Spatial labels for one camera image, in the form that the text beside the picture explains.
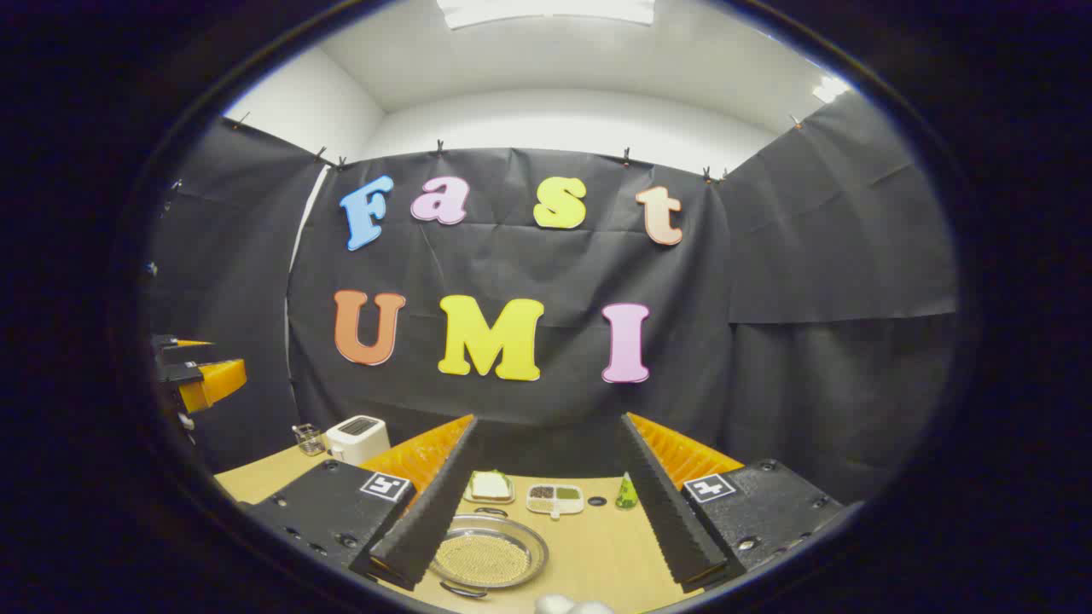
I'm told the pile of soybeans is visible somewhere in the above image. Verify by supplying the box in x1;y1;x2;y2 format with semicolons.
437;533;530;588

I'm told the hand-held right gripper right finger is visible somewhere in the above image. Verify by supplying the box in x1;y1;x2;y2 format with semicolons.
620;412;845;595

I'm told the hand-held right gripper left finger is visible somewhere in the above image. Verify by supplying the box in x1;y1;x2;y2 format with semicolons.
243;414;480;594

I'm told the white divided dish of beans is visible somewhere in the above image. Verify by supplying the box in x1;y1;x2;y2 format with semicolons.
526;484;586;520

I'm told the white toaster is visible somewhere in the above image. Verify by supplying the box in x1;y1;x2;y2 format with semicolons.
326;415;392;466

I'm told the steel pot with black handles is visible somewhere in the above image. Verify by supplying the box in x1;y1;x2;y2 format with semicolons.
427;507;549;599

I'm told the white rectangular plate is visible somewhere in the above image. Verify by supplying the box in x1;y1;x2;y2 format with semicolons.
463;471;516;505

